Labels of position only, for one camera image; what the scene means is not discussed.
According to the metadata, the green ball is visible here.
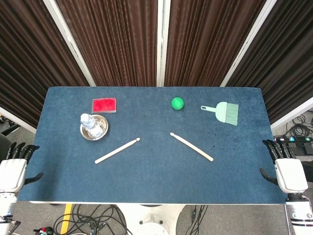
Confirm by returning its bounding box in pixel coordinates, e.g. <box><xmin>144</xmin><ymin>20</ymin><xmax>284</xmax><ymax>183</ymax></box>
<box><xmin>171</xmin><ymin>97</ymin><xmax>186</xmax><ymax>111</ymax></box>

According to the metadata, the black cable with inline plug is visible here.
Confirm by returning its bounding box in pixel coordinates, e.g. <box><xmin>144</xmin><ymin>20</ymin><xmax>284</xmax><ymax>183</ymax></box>
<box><xmin>187</xmin><ymin>204</ymin><xmax>208</xmax><ymax>235</ymax></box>

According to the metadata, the brown pleated partition panel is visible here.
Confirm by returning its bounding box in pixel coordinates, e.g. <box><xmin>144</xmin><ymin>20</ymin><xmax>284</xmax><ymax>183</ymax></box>
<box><xmin>220</xmin><ymin>0</ymin><xmax>313</xmax><ymax>130</ymax></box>
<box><xmin>0</xmin><ymin>0</ymin><xmax>96</xmax><ymax>134</ymax></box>
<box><xmin>163</xmin><ymin>0</ymin><xmax>277</xmax><ymax>88</ymax></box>
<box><xmin>43</xmin><ymin>0</ymin><xmax>164</xmax><ymax>87</ymax></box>

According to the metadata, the red card in clear case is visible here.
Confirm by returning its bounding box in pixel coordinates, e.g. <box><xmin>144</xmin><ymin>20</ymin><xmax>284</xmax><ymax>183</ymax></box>
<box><xmin>91</xmin><ymin>97</ymin><xmax>117</xmax><ymax>114</ymax></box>

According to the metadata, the stainless steel bowl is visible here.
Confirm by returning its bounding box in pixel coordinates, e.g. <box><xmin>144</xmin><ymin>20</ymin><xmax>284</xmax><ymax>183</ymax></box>
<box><xmin>80</xmin><ymin>114</ymin><xmax>110</xmax><ymax>141</ymax></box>

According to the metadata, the blue table cloth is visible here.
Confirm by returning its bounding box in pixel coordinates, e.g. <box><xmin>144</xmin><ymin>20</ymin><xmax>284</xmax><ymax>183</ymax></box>
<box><xmin>18</xmin><ymin>86</ymin><xmax>291</xmax><ymax>205</ymax></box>

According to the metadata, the black power strip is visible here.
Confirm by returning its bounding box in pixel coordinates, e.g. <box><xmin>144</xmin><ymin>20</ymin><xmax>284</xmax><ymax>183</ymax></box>
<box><xmin>275</xmin><ymin>136</ymin><xmax>313</xmax><ymax>155</ymax></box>

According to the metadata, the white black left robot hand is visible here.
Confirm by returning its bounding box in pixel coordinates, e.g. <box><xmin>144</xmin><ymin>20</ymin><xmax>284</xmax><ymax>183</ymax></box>
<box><xmin>0</xmin><ymin>141</ymin><xmax>44</xmax><ymax>194</ymax></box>

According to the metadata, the black floor cable bundle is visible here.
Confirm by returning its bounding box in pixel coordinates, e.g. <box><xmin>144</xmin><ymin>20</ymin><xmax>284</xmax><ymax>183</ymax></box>
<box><xmin>53</xmin><ymin>204</ymin><xmax>134</xmax><ymax>235</ymax></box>
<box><xmin>285</xmin><ymin>114</ymin><xmax>313</xmax><ymax>138</ymax></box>

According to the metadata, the mint green hand brush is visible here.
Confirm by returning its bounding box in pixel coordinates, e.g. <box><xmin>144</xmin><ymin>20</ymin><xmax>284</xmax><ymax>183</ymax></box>
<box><xmin>201</xmin><ymin>102</ymin><xmax>239</xmax><ymax>127</ymax></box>

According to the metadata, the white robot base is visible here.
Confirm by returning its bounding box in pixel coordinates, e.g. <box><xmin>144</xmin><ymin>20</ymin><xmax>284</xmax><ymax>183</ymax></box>
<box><xmin>116</xmin><ymin>204</ymin><xmax>187</xmax><ymax>235</ymax></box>

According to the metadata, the wooden drumstick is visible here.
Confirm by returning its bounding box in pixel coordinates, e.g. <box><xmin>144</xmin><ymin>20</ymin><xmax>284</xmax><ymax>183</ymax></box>
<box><xmin>94</xmin><ymin>137</ymin><xmax>141</xmax><ymax>165</ymax></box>
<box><xmin>170</xmin><ymin>132</ymin><xmax>214</xmax><ymax>163</ymax></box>

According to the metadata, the clear plastic water bottle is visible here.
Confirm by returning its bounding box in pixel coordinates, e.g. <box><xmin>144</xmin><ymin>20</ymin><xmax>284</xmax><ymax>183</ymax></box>
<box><xmin>80</xmin><ymin>113</ymin><xmax>103</xmax><ymax>138</ymax></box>

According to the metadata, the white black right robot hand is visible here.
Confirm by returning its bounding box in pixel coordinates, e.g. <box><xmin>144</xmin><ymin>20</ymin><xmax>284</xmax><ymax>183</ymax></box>
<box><xmin>259</xmin><ymin>139</ymin><xmax>309</xmax><ymax>194</ymax></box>

